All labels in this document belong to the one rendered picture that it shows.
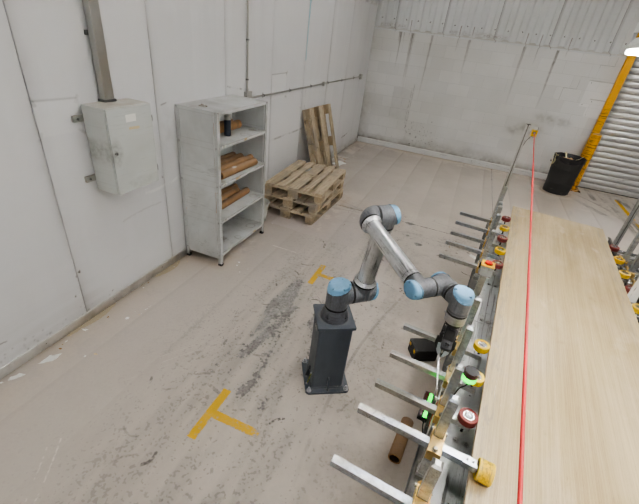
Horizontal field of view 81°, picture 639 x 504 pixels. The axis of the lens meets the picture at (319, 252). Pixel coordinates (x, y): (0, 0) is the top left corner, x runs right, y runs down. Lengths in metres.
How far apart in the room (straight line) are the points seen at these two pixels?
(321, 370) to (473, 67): 7.55
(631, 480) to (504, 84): 7.96
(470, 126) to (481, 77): 0.98
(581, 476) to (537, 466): 0.16
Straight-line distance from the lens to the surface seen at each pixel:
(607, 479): 1.98
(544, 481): 1.82
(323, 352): 2.61
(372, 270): 2.33
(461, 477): 2.02
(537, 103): 9.24
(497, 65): 9.13
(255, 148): 4.38
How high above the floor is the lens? 2.24
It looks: 31 degrees down
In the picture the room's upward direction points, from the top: 7 degrees clockwise
